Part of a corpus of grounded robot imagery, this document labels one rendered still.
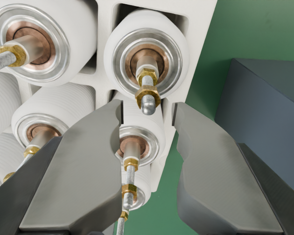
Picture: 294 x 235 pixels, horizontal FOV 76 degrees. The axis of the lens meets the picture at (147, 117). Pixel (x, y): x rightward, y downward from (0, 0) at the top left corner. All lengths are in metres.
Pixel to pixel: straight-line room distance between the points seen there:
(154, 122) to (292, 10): 0.40
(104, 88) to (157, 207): 0.65
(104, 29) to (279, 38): 0.40
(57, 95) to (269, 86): 0.33
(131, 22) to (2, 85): 0.23
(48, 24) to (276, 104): 0.33
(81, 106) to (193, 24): 0.19
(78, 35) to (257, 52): 0.42
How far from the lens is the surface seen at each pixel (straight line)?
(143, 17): 0.21
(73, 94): 0.30
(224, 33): 0.49
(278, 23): 0.54
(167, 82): 0.22
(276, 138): 0.36
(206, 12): 0.28
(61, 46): 0.22
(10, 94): 0.36
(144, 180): 0.34
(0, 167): 0.39
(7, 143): 0.41
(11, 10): 0.23
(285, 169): 0.35
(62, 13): 0.22
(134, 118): 0.25
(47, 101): 0.27
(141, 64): 0.18
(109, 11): 0.28
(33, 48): 0.21
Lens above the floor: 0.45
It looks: 57 degrees down
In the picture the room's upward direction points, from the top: 179 degrees clockwise
